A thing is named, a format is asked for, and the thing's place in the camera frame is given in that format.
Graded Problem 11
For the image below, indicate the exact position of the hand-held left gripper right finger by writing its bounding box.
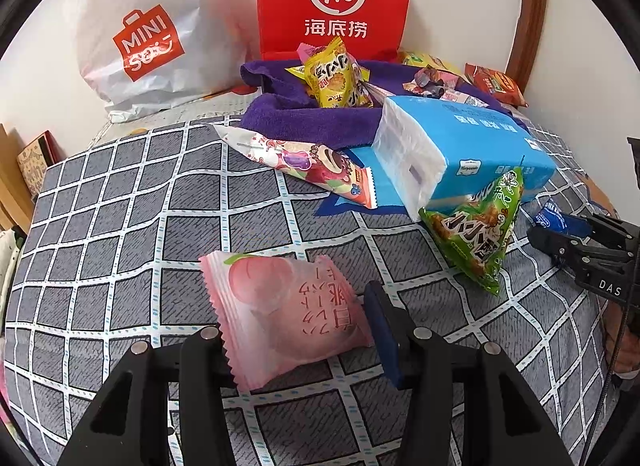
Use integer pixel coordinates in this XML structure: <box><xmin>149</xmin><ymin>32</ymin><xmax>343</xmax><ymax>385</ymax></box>
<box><xmin>364</xmin><ymin>281</ymin><xmax>576</xmax><ymax>466</ymax></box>

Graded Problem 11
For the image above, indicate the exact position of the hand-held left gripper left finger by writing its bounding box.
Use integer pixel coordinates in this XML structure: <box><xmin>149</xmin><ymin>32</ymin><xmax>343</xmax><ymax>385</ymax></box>
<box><xmin>57</xmin><ymin>326</ymin><xmax>238</xmax><ymax>466</ymax></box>

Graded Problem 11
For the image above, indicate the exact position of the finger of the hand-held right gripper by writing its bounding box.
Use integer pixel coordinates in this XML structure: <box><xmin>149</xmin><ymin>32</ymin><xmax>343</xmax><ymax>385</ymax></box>
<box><xmin>527</xmin><ymin>227</ymin><xmax>593</xmax><ymax>269</ymax></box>
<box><xmin>562</xmin><ymin>213</ymin><xmax>640</xmax><ymax>249</ymax></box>

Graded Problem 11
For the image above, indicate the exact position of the small blue snack packet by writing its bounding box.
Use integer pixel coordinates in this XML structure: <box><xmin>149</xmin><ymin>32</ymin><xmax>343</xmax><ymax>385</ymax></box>
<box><xmin>532</xmin><ymin>198</ymin><xmax>568</xmax><ymax>229</ymax></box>

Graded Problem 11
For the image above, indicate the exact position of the pink peach snack packet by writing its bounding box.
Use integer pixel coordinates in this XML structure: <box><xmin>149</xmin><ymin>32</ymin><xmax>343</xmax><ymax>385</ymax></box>
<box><xmin>198</xmin><ymin>252</ymin><xmax>375</xmax><ymax>393</ymax></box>

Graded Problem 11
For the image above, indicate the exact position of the blue tissue pack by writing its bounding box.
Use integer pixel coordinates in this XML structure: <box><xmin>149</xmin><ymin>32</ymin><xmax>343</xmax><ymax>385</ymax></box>
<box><xmin>371</xmin><ymin>94</ymin><xmax>557</xmax><ymax>221</ymax></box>

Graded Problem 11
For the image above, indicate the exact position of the purple towel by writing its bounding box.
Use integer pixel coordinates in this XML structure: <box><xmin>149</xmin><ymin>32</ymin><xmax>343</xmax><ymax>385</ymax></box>
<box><xmin>239</xmin><ymin>58</ymin><xmax>531</xmax><ymax>151</ymax></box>

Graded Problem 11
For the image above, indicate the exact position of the yellow triangular snack packet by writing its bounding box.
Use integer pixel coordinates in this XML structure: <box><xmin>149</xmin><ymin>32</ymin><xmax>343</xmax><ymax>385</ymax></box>
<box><xmin>304</xmin><ymin>42</ymin><xmax>375</xmax><ymax>109</ymax></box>

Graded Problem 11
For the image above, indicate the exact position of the person's right hand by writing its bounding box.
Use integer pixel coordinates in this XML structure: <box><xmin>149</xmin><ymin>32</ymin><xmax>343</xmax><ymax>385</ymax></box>
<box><xmin>602</xmin><ymin>303</ymin><xmax>640</xmax><ymax>382</ymax></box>

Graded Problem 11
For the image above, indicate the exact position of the green triangular snack packet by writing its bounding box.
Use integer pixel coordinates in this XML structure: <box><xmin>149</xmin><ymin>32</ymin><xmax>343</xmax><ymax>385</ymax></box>
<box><xmin>419</xmin><ymin>166</ymin><xmax>525</xmax><ymax>297</ymax></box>

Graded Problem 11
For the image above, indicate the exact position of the grey checked blanket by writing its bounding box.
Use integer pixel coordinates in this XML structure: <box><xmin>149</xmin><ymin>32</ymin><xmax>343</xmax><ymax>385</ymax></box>
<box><xmin>0</xmin><ymin>113</ymin><xmax>621</xmax><ymax>466</ymax></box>

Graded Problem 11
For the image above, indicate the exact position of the red snack packet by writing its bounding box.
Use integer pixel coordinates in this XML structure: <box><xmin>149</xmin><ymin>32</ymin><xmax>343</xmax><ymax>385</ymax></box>
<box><xmin>464</xmin><ymin>63</ymin><xmax>528</xmax><ymax>107</ymax></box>

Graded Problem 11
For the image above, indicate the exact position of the small pink white candy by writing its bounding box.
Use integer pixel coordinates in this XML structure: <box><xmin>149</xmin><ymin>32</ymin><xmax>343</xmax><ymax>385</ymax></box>
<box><xmin>442</xmin><ymin>88</ymin><xmax>491</xmax><ymax>107</ymax></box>

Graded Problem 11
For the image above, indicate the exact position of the pink strawberry snack packet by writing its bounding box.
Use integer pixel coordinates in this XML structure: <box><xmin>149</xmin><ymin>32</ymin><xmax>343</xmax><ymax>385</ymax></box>
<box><xmin>212</xmin><ymin>124</ymin><xmax>376</xmax><ymax>210</ymax></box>

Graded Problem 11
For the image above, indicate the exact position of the small colourful candy wrapper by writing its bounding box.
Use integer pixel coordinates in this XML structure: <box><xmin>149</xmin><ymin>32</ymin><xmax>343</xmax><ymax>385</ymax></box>
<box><xmin>402</xmin><ymin>66</ymin><xmax>466</xmax><ymax>96</ymax></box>

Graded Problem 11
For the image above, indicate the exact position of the silver printed mat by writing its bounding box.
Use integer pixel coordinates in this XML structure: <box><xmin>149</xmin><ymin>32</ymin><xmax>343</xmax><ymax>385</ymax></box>
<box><xmin>87</xmin><ymin>90</ymin><xmax>261</xmax><ymax>147</ymax></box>

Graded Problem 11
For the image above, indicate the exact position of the red patterned box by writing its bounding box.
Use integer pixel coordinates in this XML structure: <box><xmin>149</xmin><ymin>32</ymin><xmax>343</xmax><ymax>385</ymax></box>
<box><xmin>16</xmin><ymin>131</ymin><xmax>58</xmax><ymax>197</ymax></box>

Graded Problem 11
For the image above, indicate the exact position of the brown cardboard sheet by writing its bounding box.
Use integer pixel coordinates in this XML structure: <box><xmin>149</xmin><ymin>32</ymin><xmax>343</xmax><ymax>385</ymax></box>
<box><xmin>0</xmin><ymin>123</ymin><xmax>36</xmax><ymax>234</ymax></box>

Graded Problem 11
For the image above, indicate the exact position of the white plastic shopping bag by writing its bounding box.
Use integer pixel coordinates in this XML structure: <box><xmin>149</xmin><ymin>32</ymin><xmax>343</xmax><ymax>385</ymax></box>
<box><xmin>75</xmin><ymin>0</ymin><xmax>251</xmax><ymax>124</ymax></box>

